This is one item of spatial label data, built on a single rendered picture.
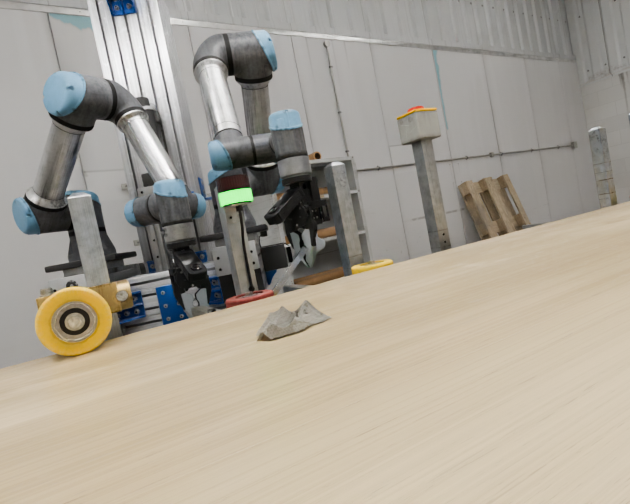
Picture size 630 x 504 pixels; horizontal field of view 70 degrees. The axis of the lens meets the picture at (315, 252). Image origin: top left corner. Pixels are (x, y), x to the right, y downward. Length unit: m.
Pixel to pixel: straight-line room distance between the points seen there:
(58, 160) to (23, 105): 2.18
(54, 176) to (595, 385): 1.45
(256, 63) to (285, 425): 1.27
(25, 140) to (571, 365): 3.51
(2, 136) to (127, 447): 3.39
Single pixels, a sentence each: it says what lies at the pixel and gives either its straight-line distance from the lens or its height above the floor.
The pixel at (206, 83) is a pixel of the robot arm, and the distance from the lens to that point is 1.32.
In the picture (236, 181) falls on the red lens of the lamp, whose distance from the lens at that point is 0.81.
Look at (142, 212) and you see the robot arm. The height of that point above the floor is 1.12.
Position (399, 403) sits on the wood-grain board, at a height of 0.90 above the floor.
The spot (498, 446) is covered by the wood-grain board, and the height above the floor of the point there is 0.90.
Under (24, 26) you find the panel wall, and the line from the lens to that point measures 3.88.
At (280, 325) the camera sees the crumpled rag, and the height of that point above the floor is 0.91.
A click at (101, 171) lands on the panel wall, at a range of 3.60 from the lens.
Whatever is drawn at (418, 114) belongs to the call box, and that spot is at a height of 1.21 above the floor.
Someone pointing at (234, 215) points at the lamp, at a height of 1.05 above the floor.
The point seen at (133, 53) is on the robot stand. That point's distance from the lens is 1.95.
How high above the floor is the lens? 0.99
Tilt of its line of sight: 3 degrees down
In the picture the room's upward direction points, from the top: 11 degrees counter-clockwise
